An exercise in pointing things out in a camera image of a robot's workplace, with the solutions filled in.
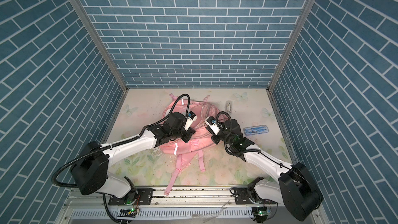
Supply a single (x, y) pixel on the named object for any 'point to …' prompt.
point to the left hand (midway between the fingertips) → (195, 131)
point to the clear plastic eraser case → (229, 106)
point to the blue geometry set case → (256, 130)
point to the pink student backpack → (199, 143)
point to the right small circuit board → (260, 213)
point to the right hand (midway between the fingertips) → (206, 126)
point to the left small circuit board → (126, 212)
